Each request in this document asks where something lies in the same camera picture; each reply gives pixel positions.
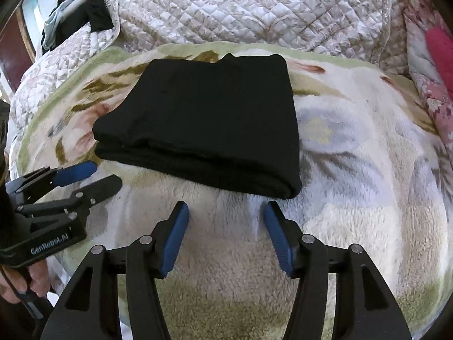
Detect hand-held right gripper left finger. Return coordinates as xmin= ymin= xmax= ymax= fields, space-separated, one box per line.
xmin=40 ymin=201 xmax=191 ymax=340

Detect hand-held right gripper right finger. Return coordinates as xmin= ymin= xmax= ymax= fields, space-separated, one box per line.
xmin=264 ymin=200 xmax=413 ymax=340

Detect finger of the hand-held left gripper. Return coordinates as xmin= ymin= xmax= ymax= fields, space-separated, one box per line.
xmin=16 ymin=174 xmax=123 ymax=221
xmin=7 ymin=160 xmax=98 ymax=202

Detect black pants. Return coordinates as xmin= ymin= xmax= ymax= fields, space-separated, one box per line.
xmin=92 ymin=53 xmax=302 ymax=199

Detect person's left forearm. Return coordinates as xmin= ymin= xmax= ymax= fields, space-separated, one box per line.
xmin=0 ymin=294 xmax=45 ymax=340

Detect person's left hand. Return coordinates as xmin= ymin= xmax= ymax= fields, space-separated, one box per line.
xmin=0 ymin=259 xmax=51 ymax=304

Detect floral fleece blanket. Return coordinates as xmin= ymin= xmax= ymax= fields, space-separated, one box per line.
xmin=16 ymin=42 xmax=453 ymax=340

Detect dark wooden furniture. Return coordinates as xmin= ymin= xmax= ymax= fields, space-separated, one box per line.
xmin=0 ymin=5 xmax=37 ymax=80

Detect pile of dark clothes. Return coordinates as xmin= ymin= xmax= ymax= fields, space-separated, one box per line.
xmin=40 ymin=0 xmax=114 ymax=56

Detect pink floral quilt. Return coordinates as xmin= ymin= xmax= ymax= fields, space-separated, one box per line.
xmin=398 ymin=0 xmax=453 ymax=146

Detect quilted beige bedspread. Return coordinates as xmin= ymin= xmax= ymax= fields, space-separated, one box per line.
xmin=8 ymin=0 xmax=416 ymax=171

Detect red cloth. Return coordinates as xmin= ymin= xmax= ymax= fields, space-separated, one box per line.
xmin=426 ymin=24 xmax=453 ymax=91

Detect black cable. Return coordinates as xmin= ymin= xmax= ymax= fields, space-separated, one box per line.
xmin=0 ymin=265 xmax=38 ymax=310

